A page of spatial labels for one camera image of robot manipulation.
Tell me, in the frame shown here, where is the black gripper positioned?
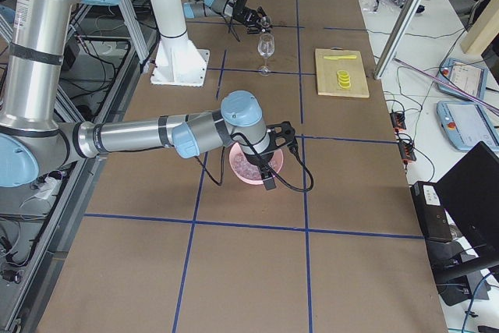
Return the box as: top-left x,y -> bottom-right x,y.
246,152 -> 274,175
232,0 -> 259,29

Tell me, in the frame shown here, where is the steel jigger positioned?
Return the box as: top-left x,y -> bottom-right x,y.
260,16 -> 272,33

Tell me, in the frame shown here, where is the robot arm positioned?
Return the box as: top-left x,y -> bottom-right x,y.
183,0 -> 266,34
1,0 -> 275,187

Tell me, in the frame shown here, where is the clear ice cube pile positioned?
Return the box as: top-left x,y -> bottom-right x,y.
233,154 -> 260,180

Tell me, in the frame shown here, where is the wine glass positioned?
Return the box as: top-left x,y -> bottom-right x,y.
257,33 -> 275,76

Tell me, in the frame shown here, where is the pink bowl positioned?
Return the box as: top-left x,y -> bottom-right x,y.
228,143 -> 284,185

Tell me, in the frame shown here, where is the yellow plastic knife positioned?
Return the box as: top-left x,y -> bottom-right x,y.
323,55 -> 357,61

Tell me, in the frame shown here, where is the bamboo cutting board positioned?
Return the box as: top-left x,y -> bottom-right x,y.
315,48 -> 370,98

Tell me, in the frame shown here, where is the teach pendant near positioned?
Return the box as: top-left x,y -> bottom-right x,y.
437,101 -> 498,152

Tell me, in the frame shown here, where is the teach pendant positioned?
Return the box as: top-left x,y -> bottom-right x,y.
437,101 -> 498,152
437,58 -> 487,99

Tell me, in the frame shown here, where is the black laptop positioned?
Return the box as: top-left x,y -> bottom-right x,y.
435,141 -> 498,268

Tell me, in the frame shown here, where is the teach pendant far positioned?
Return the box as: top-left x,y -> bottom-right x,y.
437,58 -> 487,99

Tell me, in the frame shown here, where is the reacher grabber stick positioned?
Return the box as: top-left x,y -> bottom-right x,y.
393,58 -> 499,115

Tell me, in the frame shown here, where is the wooden plank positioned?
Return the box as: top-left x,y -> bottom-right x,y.
461,0 -> 498,55

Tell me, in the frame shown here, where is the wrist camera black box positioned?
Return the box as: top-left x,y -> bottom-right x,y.
261,173 -> 276,190

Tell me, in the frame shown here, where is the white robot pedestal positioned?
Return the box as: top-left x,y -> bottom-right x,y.
150,0 -> 209,87

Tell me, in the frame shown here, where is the aluminium frame post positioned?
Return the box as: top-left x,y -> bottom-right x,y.
373,0 -> 422,80

